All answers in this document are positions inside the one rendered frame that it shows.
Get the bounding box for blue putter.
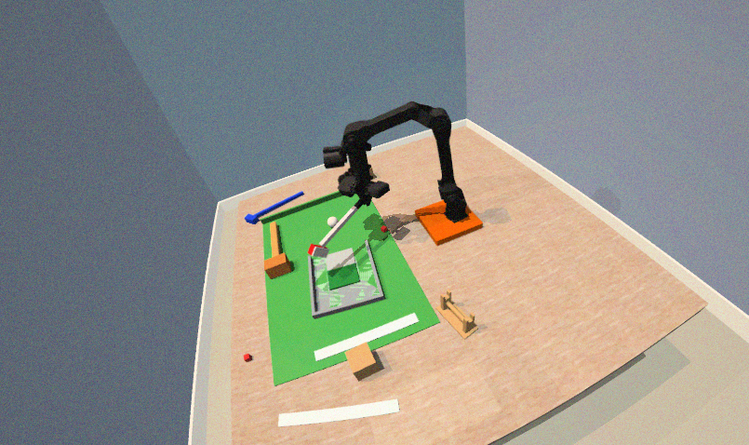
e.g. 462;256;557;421
245;191;304;224

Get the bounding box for grey putter with red face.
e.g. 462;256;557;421
308;196;366;258

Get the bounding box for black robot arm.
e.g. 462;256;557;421
323;101;468;223

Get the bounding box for green flat mat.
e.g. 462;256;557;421
263;194;441;386

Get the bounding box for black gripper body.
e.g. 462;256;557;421
338;164;390;198

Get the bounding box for white flat strip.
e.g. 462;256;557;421
278;399;400;427
314;313;420;361

